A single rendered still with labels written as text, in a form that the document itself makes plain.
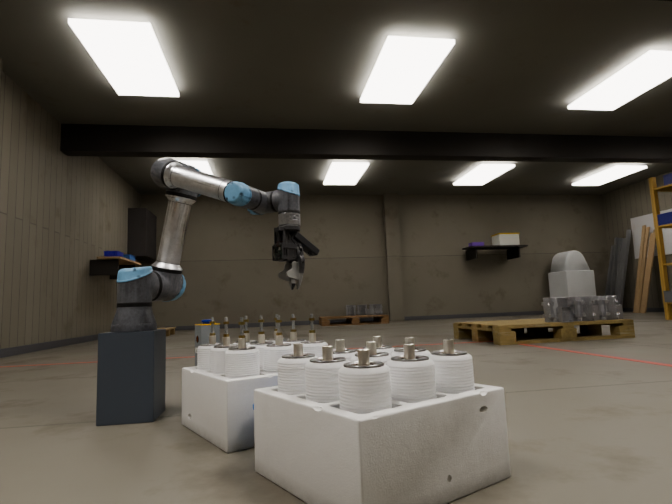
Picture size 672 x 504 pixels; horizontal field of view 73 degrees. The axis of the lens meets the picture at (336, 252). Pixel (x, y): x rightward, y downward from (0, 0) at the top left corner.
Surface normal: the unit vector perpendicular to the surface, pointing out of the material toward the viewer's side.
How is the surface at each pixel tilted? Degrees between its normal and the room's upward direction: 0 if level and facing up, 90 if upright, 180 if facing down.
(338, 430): 90
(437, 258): 90
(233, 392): 90
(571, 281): 90
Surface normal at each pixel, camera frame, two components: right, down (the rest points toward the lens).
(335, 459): -0.81, -0.04
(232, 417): 0.58, -0.11
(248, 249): 0.14, -0.12
